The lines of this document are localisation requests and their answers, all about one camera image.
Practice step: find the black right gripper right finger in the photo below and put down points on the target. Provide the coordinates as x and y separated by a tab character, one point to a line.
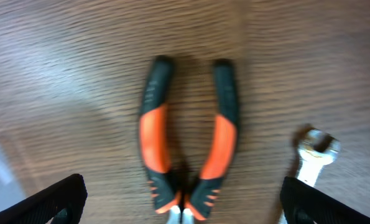
303	204

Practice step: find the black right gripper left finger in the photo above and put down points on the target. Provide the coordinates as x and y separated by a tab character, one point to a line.
62	202

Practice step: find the orange black needle-nose pliers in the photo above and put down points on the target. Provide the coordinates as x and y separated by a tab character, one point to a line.
166	194

